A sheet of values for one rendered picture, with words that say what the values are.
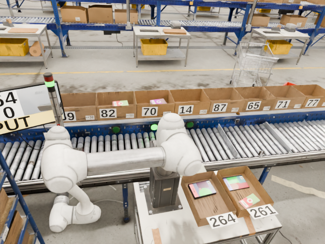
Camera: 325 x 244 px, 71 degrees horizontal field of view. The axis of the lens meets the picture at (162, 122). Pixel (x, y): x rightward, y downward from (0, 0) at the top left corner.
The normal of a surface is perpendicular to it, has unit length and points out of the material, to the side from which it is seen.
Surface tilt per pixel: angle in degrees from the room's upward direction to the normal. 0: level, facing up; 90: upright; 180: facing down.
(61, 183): 89
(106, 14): 90
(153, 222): 0
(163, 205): 90
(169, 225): 0
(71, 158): 16
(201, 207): 1
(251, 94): 90
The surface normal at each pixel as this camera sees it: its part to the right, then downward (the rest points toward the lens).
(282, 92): 0.18, 0.59
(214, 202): 0.07, -0.81
